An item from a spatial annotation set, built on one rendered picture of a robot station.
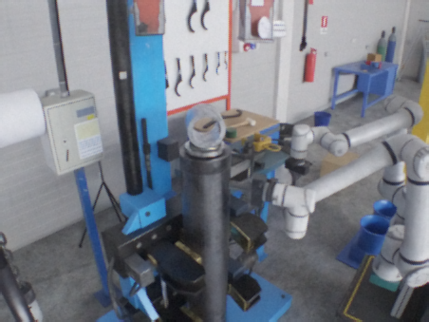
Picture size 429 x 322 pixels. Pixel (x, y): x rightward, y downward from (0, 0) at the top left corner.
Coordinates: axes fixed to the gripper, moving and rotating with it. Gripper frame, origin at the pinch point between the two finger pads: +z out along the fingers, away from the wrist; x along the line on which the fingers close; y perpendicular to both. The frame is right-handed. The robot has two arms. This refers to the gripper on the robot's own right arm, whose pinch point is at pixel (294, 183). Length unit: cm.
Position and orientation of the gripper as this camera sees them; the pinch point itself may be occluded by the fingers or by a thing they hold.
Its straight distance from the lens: 188.9
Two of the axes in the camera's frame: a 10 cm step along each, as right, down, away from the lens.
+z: 0.0, 8.9, 4.5
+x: -7.2, -3.1, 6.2
